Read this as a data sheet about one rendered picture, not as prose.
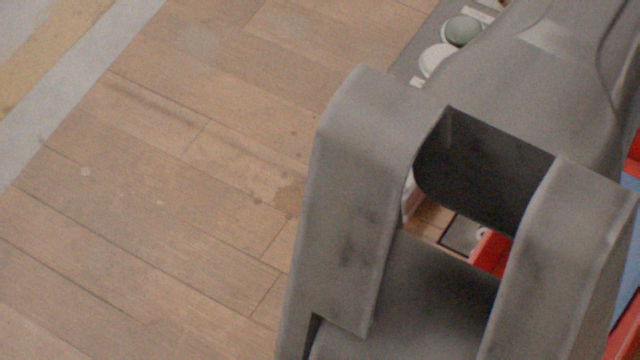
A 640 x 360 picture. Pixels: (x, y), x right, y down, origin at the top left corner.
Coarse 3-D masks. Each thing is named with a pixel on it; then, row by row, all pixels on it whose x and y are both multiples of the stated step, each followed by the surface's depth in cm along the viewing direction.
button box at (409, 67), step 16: (448, 0) 96; (464, 0) 96; (480, 0) 97; (496, 0) 97; (432, 16) 96; (448, 16) 95; (480, 16) 95; (416, 32) 95; (432, 32) 95; (416, 48) 94; (400, 64) 93; (416, 64) 93; (416, 80) 92
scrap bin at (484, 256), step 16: (480, 240) 81; (496, 240) 83; (512, 240) 87; (480, 256) 81; (496, 256) 85; (496, 272) 86; (624, 320) 83; (608, 336) 82; (624, 336) 82; (608, 352) 82; (624, 352) 76
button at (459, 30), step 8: (456, 16) 94; (464, 16) 94; (448, 24) 94; (456, 24) 94; (464, 24) 94; (472, 24) 94; (480, 24) 94; (448, 32) 94; (456, 32) 93; (464, 32) 93; (472, 32) 93; (448, 40) 93; (456, 40) 93; (464, 40) 93
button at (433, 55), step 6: (432, 48) 93; (438, 48) 93; (444, 48) 93; (450, 48) 93; (426, 54) 93; (432, 54) 93; (438, 54) 92; (444, 54) 92; (426, 60) 92; (432, 60) 92; (438, 60) 92; (426, 66) 92; (432, 66) 92
